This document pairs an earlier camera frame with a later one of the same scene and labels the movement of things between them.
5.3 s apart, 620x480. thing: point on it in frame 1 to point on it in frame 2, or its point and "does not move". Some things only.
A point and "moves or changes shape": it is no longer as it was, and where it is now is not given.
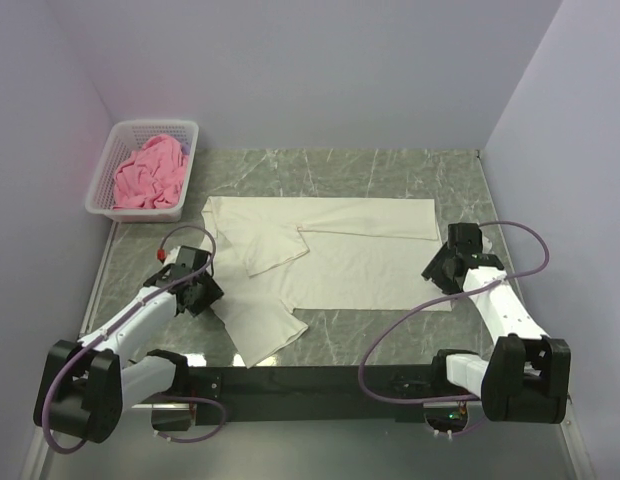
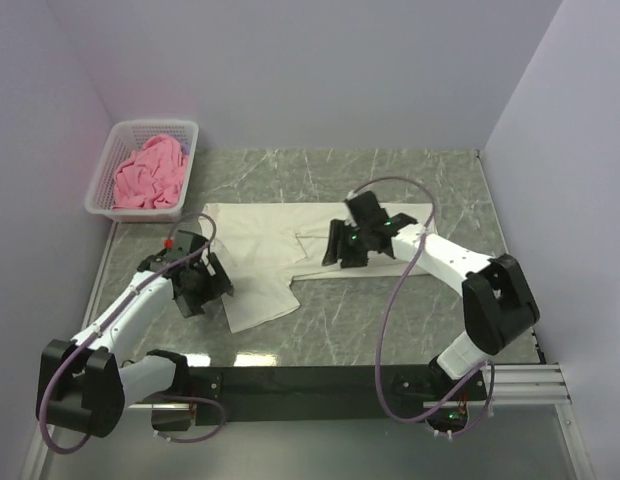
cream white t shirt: (273, 255) moves or changes shape
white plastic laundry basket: (142, 174) does not move
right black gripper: (437, 272) to (350, 245)
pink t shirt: (153, 176) does not move
